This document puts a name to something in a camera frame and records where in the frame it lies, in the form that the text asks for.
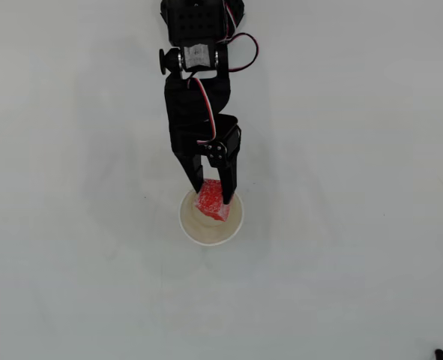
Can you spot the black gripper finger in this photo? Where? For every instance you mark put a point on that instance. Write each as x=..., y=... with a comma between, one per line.
x=228, y=172
x=195, y=168

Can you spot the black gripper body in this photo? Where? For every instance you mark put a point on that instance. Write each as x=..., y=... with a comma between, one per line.
x=190, y=147

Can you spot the red cube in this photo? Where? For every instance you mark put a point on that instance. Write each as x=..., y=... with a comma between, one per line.
x=210, y=202

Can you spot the tan paper cup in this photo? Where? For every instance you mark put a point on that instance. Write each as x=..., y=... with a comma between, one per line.
x=213, y=236

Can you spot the small black object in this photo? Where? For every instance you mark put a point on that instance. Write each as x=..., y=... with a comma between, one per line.
x=439, y=354

